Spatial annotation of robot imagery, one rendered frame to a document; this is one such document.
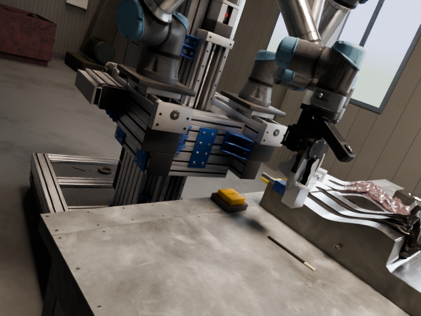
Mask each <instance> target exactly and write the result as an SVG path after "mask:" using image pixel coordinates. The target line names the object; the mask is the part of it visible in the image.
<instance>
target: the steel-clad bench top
mask: <svg viewBox="0 0 421 316"><path fill-rule="evenodd" d="M263 194H264V191H263V192H251V193H244V194H240V195H242V196H243V197H244V198H246V199H245V201H244V202H245V203H247V204H248V207H247V209H246V211H239V212H234V213H227V212H226V211H224V210H223V209H222V208H221V207H220V206H218V205H217V204H216V203H215V202H214V201H213V200H211V197H202V198H195V199H183V200H176V201H164V202H157V203H145V204H133V205H126V206H114V207H107V208H95V209H83V210H76V211H64V212H57V213H45V214H40V216H41V219H42V220H43V222H44V224H45V226H46V228H47V230H48V231H49V233H50V235H51V237H52V239H53V241H54V243H55V245H56V247H57V249H58V251H59V252H60V254H61V256H62V258H63V260H64V261H65V263H66V265H67V267H68V269H69V271H70V273H71V275H72V277H73V279H74V280H75V282H76V284H77V286H78V288H79V289H80V292H81V294H82V295H83V298H84V299H85V301H86V303H87V305H88V307H89V309H90V310H91V312H92V314H93V316H411V315H409V314H408V313H407V312H406V311H404V310H403V309H401V308H400V307H399V306H397V305H396V304H394V303H393V302H392V301H390V300H389V299H388V298H387V297H385V296H383V295H382V294H381V293H380V292H378V291H376V290H375V289H374V288H373V287H371V286H370V285H369V284H367V283H366V282H364V281H363V280H362V279H360V278H359V277H357V276H356V275H355V274H354V273H352V272H351V271H350V270H348V269H347V268H345V267H344V266H343V265H341V264H340V263H338V262H337V261H336V260H334V259H333V258H332V257H330V256H329V255H327V254H326V253H325V252H324V251H322V250H321V249H319V248H318V247H317V246H315V245H314V244H312V243H311V242H310V241H308V240H307V239H306V238H304V237H303V236H301V235H300V234H299V233H297V232H296V231H295V230H293V229H292V228H290V227H289V226H288V225H287V224H285V223H284V222H282V221H281V220H280V219H278V218H277V217H275V216H274V215H273V214H271V213H270V212H269V211H267V210H266V209H264V208H263V207H262V206H260V205H259V203H260V201H261V199H262V196H263ZM268 236H270V237H272V238H273V239H275V240H276V241H277V242H279V243H281V244H282V245H283V246H285V247H286V248H287V249H288V250H290V251H292V252H293V253H294V254H295V255H297V256H298V257H300V258H301V259H302V260H304V261H305V262H307V263H308V264H310V265H311V266H312V267H314V268H315V269H316V270H315V271H313V270H312V269H310V268H308V267H307V266H306V265H305V264H303V263H302V262H300V261H299V260H298V259H296V258H295V257H294V256H292V255H291V254H289V253H288V252H287V251H285V250H284V249H282V248H281V247H280V246H278V245H277V244H276V243H274V242H273V241H271V240H270V239H269V238H268Z"/></svg>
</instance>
